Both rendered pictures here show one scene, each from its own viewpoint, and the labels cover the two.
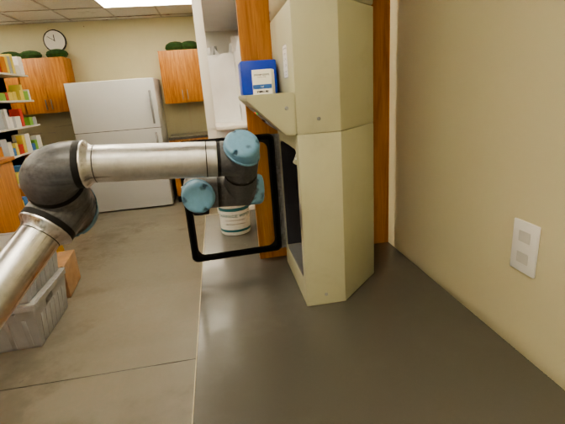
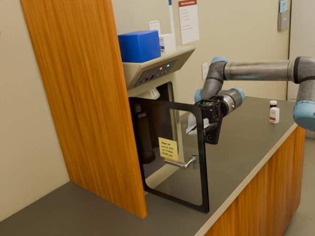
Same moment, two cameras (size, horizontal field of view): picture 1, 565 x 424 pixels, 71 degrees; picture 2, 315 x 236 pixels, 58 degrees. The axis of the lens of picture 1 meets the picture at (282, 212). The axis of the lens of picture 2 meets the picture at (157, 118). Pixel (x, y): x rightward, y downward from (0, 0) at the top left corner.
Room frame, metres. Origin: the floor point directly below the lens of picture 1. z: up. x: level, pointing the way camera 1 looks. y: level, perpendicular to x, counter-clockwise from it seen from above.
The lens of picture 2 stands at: (1.81, 0.84, 1.68)
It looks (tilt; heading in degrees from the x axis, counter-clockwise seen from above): 22 degrees down; 232
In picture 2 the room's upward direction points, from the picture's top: 8 degrees counter-clockwise
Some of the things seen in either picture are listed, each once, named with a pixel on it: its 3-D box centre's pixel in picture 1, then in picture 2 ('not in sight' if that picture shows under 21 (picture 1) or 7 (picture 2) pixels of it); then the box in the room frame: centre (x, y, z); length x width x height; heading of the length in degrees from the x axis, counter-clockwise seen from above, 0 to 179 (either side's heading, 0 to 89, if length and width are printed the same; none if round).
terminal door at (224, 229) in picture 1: (232, 198); (167, 154); (1.25, 0.16, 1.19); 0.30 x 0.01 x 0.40; 101
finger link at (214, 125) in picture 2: not in sight; (208, 125); (1.13, 0.26, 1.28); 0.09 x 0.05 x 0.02; 10
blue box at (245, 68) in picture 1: (257, 77); (139, 46); (1.22, 0.04, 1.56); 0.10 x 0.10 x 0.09; 8
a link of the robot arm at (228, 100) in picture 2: not in sight; (223, 106); (1.00, 0.21, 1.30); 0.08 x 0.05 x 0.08; 100
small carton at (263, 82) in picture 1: (263, 82); (166, 43); (1.08, 0.02, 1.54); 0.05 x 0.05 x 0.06; 82
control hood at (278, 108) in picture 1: (264, 113); (160, 67); (1.12, 0.03, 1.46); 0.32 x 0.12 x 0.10; 8
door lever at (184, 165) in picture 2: not in sight; (179, 161); (1.26, 0.24, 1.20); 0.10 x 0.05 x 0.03; 101
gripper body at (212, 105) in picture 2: not in sight; (211, 111); (1.08, 0.22, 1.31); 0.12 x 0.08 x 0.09; 10
